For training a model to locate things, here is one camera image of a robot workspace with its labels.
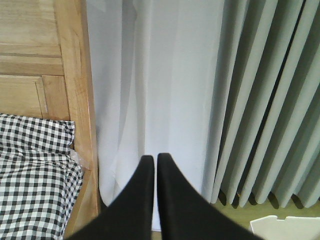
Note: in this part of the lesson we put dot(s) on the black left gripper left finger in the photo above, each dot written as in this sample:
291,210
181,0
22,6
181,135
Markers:
129,216

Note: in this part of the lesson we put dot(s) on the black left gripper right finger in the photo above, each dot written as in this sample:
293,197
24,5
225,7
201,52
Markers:
184,214

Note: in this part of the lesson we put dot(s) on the white trash bin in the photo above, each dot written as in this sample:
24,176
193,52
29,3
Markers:
291,228

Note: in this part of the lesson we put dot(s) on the black white checkered bedding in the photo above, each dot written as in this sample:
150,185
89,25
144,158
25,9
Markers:
39,180

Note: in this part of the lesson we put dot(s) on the grey pleated curtain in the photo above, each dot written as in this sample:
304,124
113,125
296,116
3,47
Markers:
265,116

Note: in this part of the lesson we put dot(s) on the white sheer curtain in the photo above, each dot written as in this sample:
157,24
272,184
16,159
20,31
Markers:
153,67

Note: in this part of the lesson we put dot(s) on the wooden bed frame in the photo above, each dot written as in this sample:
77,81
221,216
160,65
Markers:
45,72

